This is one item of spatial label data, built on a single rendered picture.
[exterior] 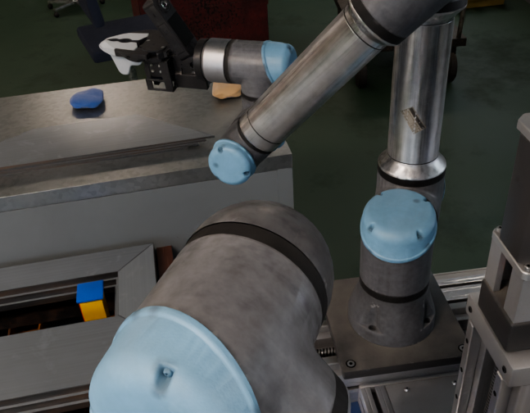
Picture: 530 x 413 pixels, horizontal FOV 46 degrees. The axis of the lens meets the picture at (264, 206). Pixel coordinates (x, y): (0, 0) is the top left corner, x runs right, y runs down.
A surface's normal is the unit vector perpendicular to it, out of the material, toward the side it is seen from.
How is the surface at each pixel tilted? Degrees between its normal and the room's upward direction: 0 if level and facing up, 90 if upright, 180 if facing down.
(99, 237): 90
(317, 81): 93
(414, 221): 7
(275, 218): 15
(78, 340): 0
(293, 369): 51
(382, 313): 72
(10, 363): 0
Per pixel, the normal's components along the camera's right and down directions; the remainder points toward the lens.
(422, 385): -0.06, -0.82
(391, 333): -0.14, 0.30
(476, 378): -0.99, 0.11
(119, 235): 0.19, 0.55
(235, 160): -0.32, 0.56
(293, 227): 0.47, -0.68
